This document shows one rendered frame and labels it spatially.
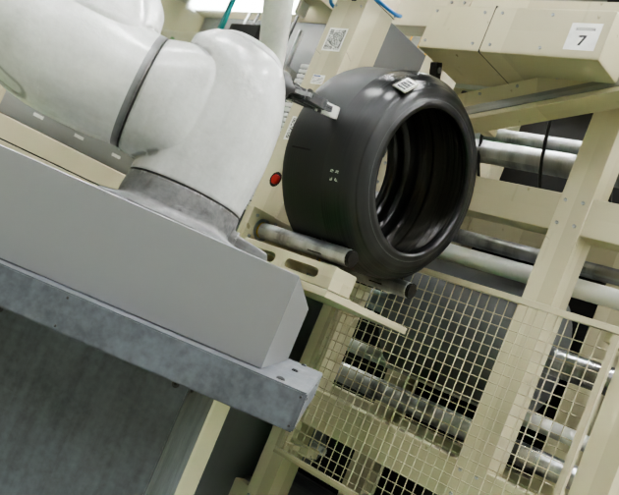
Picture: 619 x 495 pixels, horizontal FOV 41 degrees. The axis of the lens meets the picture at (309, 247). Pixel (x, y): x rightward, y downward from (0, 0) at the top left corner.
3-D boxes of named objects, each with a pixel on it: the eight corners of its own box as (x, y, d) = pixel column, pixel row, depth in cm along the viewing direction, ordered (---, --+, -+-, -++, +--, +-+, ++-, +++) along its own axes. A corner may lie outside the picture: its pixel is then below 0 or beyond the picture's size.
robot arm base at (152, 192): (264, 272, 98) (283, 230, 99) (90, 192, 96) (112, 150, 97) (253, 280, 116) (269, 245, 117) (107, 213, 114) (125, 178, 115)
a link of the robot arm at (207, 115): (249, 215, 100) (322, 57, 103) (109, 148, 97) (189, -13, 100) (234, 227, 116) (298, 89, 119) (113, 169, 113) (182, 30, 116)
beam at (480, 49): (416, 46, 257) (433, 3, 259) (455, 83, 276) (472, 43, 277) (597, 59, 215) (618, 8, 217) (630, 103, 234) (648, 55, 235)
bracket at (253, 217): (233, 237, 225) (248, 203, 226) (321, 280, 254) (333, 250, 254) (241, 240, 223) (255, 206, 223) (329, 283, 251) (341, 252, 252)
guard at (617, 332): (272, 451, 259) (357, 247, 265) (276, 452, 261) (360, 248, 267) (520, 598, 198) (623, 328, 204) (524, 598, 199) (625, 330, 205)
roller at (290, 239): (267, 235, 230) (254, 240, 227) (265, 219, 228) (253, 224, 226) (360, 264, 206) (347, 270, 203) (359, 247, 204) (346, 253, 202)
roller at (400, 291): (326, 267, 250) (315, 269, 247) (327, 252, 249) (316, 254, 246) (416, 298, 226) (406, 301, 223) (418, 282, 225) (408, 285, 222)
